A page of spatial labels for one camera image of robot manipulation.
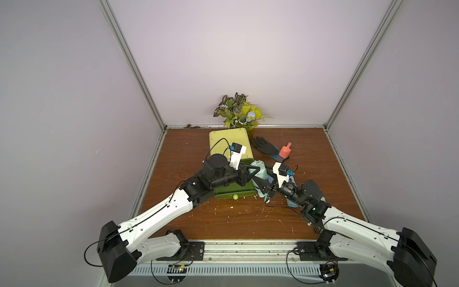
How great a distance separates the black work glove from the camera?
41.5 inches

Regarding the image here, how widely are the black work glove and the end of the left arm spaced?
1.34 feet

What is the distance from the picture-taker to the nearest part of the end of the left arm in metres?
0.52
